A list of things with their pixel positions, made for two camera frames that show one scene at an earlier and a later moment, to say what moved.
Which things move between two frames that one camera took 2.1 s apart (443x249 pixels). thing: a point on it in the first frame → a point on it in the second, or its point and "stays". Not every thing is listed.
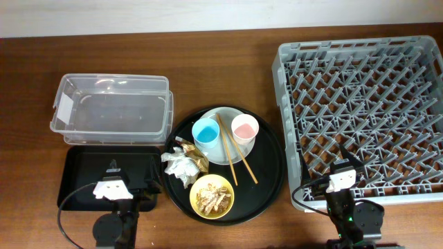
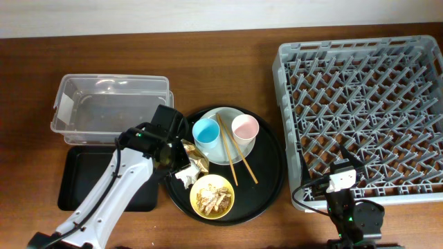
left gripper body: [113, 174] → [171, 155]
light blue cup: [205, 132] stays
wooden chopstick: [237, 147] stays
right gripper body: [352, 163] stays
